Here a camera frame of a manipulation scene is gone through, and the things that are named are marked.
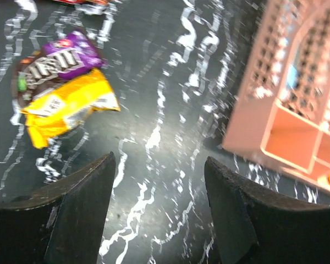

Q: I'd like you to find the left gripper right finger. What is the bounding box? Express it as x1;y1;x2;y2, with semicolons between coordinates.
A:
204;157;330;263

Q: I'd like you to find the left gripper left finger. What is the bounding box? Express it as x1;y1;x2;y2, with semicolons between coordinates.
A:
0;153;116;263

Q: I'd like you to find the yellow snack packet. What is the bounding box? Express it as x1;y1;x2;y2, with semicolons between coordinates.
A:
21;68;120;149

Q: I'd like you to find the purple brown candy packet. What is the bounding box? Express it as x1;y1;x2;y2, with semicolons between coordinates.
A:
11;27;106;108

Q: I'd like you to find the red cookie snack bag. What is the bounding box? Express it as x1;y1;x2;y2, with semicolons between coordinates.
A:
55;0;110;7

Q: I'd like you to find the pink desk organizer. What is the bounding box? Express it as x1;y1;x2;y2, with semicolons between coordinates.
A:
223;1;330;192

